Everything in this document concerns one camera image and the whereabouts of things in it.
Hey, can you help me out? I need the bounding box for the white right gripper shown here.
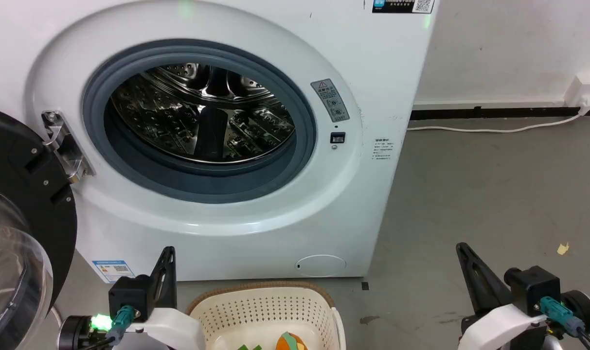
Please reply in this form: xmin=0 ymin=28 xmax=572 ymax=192
xmin=456 ymin=242 xmax=549 ymax=350

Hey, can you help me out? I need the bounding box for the white power cable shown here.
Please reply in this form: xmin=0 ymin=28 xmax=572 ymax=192
xmin=407 ymin=113 xmax=583 ymax=134

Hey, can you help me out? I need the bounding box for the metal door hinge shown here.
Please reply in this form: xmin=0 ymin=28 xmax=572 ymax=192
xmin=41 ymin=110 xmax=95 ymax=184

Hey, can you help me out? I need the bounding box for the cream perforated laundry basket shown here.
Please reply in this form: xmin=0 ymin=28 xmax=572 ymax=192
xmin=186 ymin=281 xmax=346 ymax=350

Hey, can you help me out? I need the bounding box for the blue energy label sticker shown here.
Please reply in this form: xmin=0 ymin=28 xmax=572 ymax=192
xmin=92 ymin=260 xmax=136 ymax=283

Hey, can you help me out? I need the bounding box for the grey rubber door gasket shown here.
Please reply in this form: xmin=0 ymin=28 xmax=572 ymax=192
xmin=82 ymin=39 xmax=317 ymax=204

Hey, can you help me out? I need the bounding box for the teal cable connector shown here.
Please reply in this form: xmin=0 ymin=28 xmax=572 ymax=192
xmin=539 ymin=297 xmax=586 ymax=337
xmin=108 ymin=305 xmax=136 ymax=346

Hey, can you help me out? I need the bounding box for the stainless steel washer drum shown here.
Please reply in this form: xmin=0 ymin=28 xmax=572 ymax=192
xmin=110 ymin=63 xmax=295 ymax=163

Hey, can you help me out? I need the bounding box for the white wall power socket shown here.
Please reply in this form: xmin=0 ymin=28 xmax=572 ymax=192
xmin=565 ymin=73 xmax=590 ymax=115

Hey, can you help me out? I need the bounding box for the grey warning sticker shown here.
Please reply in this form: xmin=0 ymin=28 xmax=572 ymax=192
xmin=310 ymin=78 xmax=350 ymax=123

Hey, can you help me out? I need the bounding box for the teal left cable connector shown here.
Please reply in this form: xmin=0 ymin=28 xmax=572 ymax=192
xmin=108 ymin=305 xmax=136 ymax=346

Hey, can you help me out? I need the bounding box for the round white filter cover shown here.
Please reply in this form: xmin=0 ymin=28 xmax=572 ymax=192
xmin=295 ymin=254 xmax=347 ymax=278

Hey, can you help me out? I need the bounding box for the teal right cable connector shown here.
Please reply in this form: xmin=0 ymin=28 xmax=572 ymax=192
xmin=539 ymin=297 xmax=586 ymax=337

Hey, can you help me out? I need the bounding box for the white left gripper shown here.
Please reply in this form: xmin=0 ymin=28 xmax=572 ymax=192
xmin=127 ymin=246 xmax=206 ymax=350

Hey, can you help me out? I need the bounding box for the orange and teal patterned egg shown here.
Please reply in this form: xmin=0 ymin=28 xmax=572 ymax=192
xmin=275 ymin=332 xmax=308 ymax=350

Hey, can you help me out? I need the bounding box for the white front-load washing machine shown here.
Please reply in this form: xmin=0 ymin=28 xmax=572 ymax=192
xmin=0 ymin=0 xmax=440 ymax=284

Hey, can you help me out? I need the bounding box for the black round washer door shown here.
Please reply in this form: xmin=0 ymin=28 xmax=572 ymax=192
xmin=0 ymin=105 xmax=78 ymax=350

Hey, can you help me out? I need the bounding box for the black QR code sticker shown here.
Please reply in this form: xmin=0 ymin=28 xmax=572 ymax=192
xmin=372 ymin=0 xmax=435 ymax=14

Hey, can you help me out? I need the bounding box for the black baseboard strip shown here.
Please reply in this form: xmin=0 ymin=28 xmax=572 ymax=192
xmin=410 ymin=106 xmax=590 ymax=121

